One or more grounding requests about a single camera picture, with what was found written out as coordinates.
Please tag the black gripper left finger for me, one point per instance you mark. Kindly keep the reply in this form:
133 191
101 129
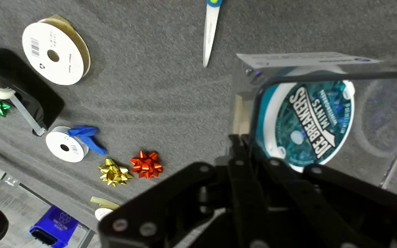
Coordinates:
199 207

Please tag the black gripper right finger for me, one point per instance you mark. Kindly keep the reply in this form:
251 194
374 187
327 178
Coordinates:
337 207

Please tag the teal round mint tin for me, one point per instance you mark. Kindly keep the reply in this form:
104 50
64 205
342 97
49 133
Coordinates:
306 125

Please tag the red gift bow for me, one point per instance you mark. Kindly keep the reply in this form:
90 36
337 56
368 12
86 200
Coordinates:
146 165

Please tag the gold gift bow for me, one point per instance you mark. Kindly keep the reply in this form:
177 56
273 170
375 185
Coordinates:
115 173

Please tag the white spool gold ribbon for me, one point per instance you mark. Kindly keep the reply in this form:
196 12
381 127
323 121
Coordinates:
54 53
102 209

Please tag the grey tablecloth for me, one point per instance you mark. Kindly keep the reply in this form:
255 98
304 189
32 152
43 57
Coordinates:
162 105

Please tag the white spool blue ribbon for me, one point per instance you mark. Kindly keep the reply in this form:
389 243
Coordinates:
62 147

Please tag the black tape dispenser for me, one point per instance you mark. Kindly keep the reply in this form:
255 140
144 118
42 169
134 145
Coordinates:
28 92

